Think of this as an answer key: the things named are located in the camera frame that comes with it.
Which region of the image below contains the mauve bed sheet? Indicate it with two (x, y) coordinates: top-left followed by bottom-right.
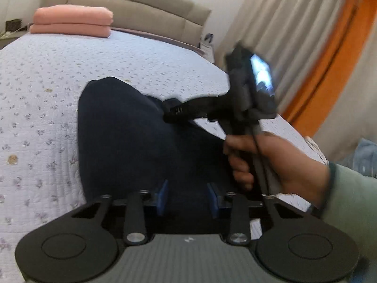
(110, 27), (207, 57)

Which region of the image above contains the folded pink blanket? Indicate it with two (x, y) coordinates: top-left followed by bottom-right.
(29, 5), (114, 38)

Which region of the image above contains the white shopping bag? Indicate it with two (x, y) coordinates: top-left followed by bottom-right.
(198, 33), (216, 62)

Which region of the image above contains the bedside table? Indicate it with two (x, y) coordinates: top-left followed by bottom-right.
(0, 24), (32, 49)

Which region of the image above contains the beige padded headboard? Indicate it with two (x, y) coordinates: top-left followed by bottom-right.
(41, 0), (213, 48)

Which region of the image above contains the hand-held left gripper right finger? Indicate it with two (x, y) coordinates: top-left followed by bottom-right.
(207, 182), (307, 246)

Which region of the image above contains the beige curtain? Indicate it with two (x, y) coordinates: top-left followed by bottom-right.
(216, 0), (366, 119)

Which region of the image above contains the bed with floral quilt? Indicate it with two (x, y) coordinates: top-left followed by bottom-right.
(0, 31), (329, 283)

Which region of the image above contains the orange curtain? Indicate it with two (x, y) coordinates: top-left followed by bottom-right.
(282, 0), (377, 142)

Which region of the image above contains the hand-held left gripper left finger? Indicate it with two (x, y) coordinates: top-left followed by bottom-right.
(72, 179), (170, 246)

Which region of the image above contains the person's right hand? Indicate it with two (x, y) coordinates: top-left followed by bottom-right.
(223, 132), (331, 205)

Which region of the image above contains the light blue cloth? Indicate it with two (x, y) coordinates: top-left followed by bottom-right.
(335, 137), (377, 179)

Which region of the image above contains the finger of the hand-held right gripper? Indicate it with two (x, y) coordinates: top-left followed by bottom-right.
(163, 93), (229, 125)

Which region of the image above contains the navy hoodie with white stripes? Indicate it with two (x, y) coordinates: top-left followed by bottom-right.
(77, 77), (266, 236)

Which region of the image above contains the person's right forearm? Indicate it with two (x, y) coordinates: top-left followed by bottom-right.
(320, 163), (377, 260)

